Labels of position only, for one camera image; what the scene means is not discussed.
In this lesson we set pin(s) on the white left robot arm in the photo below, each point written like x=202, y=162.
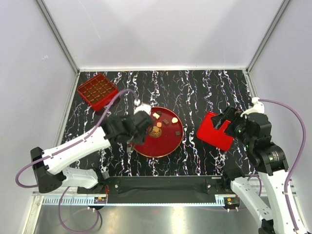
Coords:
x=51, y=166

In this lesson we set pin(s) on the brown striped rectangular chocolate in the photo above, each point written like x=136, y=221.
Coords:
x=166, y=122

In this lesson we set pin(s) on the red compartment chocolate box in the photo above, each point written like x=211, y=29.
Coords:
x=97, y=92

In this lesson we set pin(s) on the aluminium frame rail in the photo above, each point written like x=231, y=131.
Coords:
x=98, y=196

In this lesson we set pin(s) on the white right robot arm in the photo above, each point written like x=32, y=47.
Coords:
x=253, y=129

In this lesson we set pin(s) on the white rectangular chocolate right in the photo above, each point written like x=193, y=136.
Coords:
x=156, y=115

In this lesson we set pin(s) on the round red lacquer tray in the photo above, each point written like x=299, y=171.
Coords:
x=160, y=142

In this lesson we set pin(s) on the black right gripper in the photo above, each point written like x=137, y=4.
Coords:
x=230, y=113

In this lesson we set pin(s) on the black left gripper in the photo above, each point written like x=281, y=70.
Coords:
x=141, y=139

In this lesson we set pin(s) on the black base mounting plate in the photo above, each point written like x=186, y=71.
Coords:
x=165, y=189

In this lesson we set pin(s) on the red box lid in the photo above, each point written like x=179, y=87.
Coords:
x=212, y=136

